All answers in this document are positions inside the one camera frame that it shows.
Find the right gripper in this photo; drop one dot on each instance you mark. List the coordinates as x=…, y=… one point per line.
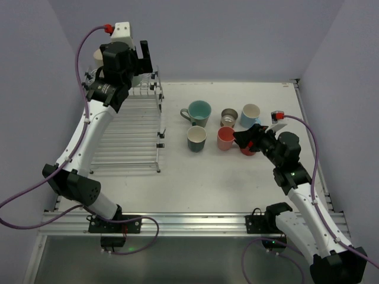
x=254, y=139

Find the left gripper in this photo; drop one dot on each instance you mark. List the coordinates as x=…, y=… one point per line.
x=143, y=63

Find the light blue patterned cup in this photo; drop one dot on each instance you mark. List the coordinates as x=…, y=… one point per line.
x=250, y=115

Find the red mug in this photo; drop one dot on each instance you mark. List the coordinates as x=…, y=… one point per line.
x=247, y=152

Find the pink tumbler cup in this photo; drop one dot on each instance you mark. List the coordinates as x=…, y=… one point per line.
x=225, y=138

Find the dark green mug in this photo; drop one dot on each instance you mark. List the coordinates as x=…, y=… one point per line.
x=196, y=137

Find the sage green mug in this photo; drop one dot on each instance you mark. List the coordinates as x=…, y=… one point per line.
x=198, y=112

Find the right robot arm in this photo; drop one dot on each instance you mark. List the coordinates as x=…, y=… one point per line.
x=331, y=256

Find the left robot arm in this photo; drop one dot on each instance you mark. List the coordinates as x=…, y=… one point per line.
x=69, y=176

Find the metal dish rack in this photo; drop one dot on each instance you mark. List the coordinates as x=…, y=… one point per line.
x=134, y=137

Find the light green tumbler cup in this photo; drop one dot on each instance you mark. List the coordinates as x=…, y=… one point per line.
x=136, y=80

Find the beige tumbler cup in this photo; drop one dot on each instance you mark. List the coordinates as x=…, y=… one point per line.
x=98, y=59

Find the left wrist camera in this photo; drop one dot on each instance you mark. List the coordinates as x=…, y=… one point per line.
x=123, y=33

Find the aluminium rail frame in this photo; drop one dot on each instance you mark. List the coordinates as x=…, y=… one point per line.
x=193, y=227

